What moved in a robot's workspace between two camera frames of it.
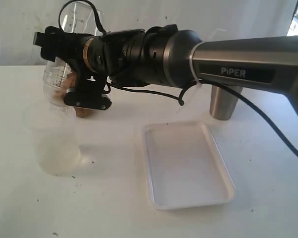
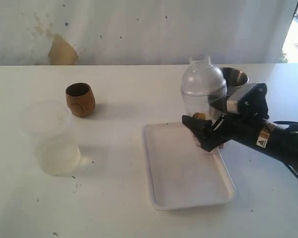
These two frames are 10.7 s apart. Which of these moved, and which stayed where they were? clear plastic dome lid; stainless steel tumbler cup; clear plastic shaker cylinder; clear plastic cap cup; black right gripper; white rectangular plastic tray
Moved: black right gripper; clear plastic dome lid; stainless steel tumbler cup; clear plastic shaker cylinder
Stayed: clear plastic cap cup; white rectangular plastic tray
